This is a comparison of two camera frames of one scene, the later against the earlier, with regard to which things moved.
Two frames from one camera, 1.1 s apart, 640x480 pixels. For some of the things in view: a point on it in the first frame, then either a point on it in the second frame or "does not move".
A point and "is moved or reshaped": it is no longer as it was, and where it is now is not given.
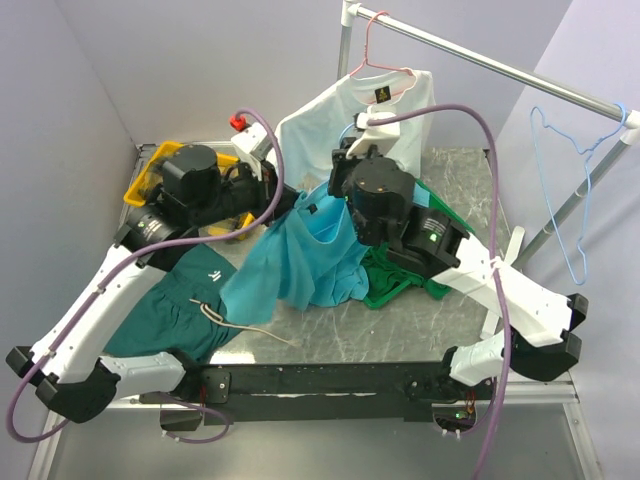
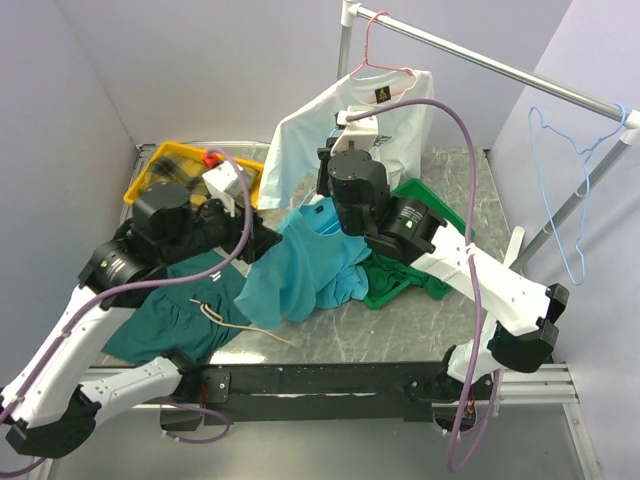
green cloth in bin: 383,276 does not move
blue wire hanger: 339,141 is moved or reshaped
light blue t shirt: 311,251 is moved or reshaped
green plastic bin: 441,206 does not move
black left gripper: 263,189 → 259,239
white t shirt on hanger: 311,126 does not move
